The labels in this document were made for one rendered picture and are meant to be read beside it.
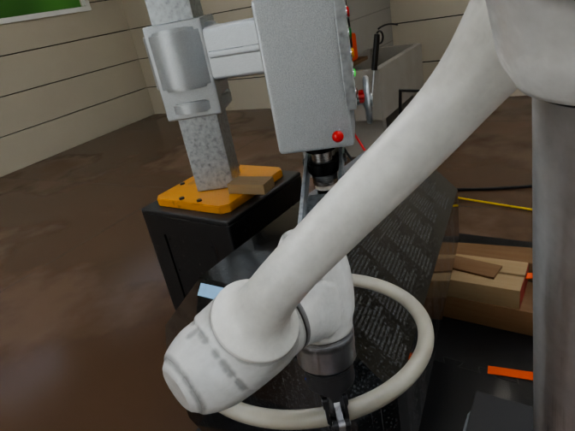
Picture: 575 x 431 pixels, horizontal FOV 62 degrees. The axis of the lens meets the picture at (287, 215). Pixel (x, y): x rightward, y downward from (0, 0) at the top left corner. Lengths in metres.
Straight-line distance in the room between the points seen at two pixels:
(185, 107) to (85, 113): 6.30
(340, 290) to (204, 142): 1.75
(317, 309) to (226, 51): 1.65
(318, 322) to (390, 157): 0.26
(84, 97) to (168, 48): 6.35
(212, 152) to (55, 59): 6.15
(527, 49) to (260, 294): 0.34
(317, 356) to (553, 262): 0.46
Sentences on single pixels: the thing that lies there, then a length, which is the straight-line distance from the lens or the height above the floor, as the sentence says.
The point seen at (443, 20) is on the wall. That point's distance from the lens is 6.48.
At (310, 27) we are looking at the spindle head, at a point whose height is 1.50.
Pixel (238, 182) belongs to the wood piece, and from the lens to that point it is 2.26.
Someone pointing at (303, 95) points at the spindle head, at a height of 1.33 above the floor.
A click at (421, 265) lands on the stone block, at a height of 0.69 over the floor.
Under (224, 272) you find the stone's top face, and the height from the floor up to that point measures 0.87.
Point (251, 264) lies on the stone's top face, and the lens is 1.47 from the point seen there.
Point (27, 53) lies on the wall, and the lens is 8.08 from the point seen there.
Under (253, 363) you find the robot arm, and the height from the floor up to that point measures 1.24.
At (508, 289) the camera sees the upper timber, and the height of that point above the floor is 0.24.
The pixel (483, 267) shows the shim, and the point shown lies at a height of 0.26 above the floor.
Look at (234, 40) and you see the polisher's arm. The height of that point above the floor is 1.45.
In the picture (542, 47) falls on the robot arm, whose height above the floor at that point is 1.55.
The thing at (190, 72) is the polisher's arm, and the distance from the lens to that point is 2.18.
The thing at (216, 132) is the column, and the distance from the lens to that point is 2.29.
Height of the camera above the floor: 1.59
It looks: 25 degrees down
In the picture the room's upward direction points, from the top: 11 degrees counter-clockwise
